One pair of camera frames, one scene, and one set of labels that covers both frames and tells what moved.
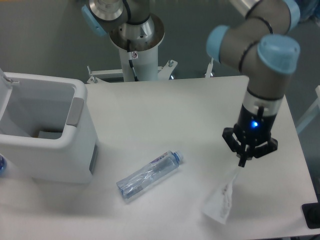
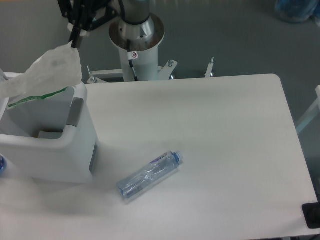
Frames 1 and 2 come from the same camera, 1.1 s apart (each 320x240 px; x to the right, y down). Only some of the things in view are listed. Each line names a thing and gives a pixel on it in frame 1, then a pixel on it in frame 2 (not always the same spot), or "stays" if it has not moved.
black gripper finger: x=259 y=151 -> x=97 y=12
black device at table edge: x=311 y=214 stays
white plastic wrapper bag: x=219 y=207 -> x=54 y=71
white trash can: x=31 y=103 stays
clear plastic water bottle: x=136 y=182 stays
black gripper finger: x=235 y=146 -> x=69 y=11
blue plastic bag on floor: x=308 y=8 stays
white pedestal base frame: x=163 y=72 stays
